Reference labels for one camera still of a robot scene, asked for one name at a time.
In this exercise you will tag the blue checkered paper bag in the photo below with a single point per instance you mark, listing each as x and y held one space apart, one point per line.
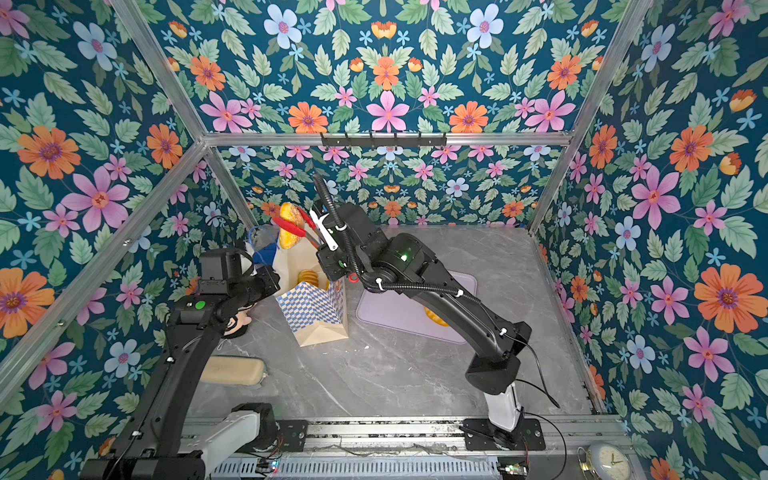
314 315

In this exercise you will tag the beige long bread loaf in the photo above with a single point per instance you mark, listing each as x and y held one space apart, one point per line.
228 370

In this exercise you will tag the round sugared bread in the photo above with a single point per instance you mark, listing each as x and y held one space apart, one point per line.
291 221

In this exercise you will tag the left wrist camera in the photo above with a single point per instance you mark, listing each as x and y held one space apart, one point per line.
221 265

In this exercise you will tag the large braided bread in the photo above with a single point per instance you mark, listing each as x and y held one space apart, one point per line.
310 277

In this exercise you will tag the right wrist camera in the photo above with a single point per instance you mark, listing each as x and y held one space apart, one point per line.
324 230

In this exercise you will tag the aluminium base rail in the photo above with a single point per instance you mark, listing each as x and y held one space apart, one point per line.
454 436

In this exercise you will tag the alarm clock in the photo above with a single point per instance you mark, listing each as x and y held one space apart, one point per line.
604 461

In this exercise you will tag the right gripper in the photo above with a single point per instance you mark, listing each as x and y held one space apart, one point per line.
327 257

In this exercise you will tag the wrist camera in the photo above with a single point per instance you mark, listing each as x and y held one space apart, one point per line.
324 230
221 265

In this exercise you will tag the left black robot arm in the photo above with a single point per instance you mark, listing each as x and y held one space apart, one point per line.
150 445

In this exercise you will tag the black hook rail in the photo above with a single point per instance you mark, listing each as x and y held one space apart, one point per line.
371 140

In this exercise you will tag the plush doll pink shirt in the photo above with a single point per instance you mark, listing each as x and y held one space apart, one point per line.
238 325

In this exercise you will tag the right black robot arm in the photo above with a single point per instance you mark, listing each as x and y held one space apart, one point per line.
352 245

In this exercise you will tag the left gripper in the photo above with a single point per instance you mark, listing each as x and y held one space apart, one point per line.
271 281

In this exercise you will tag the lilac plastic tray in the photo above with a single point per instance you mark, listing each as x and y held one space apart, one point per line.
397 312

